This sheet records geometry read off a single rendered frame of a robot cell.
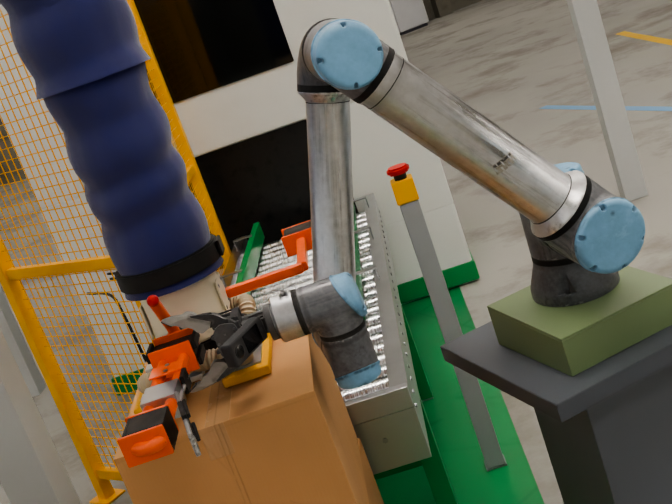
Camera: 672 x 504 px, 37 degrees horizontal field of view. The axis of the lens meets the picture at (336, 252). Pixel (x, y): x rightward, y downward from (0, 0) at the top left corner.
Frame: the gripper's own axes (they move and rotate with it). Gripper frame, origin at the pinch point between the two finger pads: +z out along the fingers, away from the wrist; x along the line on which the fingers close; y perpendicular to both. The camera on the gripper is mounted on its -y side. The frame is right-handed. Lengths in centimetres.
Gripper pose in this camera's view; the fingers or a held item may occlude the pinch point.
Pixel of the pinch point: (174, 358)
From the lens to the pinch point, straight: 193.7
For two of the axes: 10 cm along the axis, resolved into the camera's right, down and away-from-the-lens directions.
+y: -0.5, -2.6, 9.6
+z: -9.4, 3.3, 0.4
